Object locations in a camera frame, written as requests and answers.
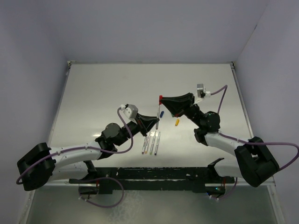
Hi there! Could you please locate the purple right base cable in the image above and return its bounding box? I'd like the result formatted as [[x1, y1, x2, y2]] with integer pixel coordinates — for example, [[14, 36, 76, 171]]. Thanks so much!
[[209, 177, 238, 201]]

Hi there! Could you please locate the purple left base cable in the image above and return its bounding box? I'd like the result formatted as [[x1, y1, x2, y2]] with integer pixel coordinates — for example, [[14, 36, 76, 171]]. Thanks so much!
[[78, 177, 125, 208]]

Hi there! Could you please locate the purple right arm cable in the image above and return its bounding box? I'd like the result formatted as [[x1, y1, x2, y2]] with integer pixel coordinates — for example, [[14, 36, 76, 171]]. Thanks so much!
[[210, 85, 299, 175]]

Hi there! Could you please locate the red pen cap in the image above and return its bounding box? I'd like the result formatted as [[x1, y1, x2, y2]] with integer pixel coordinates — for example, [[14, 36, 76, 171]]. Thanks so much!
[[159, 95, 163, 105]]

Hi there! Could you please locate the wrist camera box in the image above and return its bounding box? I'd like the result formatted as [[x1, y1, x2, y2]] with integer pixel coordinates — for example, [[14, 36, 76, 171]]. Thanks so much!
[[194, 84, 211, 104], [120, 104, 138, 120]]

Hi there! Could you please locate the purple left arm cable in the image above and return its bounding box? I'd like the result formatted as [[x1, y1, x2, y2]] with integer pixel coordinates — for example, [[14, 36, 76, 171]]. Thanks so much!
[[15, 107, 135, 185]]

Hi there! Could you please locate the blue whiteboard marker pen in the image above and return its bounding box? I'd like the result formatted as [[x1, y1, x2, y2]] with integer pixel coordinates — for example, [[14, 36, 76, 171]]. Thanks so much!
[[154, 132, 161, 155]]

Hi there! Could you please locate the aluminium rail right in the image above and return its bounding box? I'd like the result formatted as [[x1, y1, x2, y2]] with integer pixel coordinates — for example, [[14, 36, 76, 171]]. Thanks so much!
[[230, 62, 276, 187]]

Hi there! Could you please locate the red whiteboard marker pen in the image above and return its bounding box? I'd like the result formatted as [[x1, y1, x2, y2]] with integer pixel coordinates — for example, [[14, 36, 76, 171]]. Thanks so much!
[[155, 103, 160, 130]]

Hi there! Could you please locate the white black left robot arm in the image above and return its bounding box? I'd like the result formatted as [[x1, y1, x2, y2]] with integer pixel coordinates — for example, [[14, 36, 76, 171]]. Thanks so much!
[[16, 114, 159, 191]]

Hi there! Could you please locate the magenta whiteboard marker pen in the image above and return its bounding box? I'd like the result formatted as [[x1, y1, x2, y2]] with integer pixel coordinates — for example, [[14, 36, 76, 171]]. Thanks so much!
[[142, 134, 149, 154]]

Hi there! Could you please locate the green whiteboard marker pen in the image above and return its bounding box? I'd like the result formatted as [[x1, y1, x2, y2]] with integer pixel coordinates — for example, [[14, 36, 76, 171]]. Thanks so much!
[[149, 131, 157, 155]]

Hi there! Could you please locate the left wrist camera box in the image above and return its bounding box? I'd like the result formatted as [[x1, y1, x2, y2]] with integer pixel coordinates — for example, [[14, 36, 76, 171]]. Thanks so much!
[[120, 104, 138, 120]]

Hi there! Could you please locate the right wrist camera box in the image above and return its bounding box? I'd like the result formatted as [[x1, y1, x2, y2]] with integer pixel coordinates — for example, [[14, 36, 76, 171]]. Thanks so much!
[[194, 84, 211, 104]]

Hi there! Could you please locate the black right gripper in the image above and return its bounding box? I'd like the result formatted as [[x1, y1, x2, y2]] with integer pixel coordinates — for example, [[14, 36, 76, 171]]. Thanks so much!
[[160, 92, 203, 128]]

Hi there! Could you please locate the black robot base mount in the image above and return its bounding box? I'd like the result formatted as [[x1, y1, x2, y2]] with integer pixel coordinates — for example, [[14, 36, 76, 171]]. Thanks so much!
[[69, 167, 235, 194]]

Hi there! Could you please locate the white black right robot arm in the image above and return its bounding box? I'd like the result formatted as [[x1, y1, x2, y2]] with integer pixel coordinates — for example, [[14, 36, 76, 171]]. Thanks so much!
[[159, 93, 280, 187]]

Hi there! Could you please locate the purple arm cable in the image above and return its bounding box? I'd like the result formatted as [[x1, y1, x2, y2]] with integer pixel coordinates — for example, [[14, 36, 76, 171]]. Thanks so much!
[[210, 85, 299, 175], [15, 107, 135, 185]]

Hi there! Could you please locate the yellow whiteboard marker pen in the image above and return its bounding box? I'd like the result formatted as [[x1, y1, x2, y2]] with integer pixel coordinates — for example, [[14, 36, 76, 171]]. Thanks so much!
[[144, 132, 151, 154]]

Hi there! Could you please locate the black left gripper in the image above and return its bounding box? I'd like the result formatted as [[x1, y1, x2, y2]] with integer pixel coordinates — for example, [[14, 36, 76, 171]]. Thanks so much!
[[115, 113, 158, 146]]

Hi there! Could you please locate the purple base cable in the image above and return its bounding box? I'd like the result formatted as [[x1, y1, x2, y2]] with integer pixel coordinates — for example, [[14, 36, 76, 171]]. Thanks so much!
[[78, 177, 125, 208], [209, 177, 238, 201]]

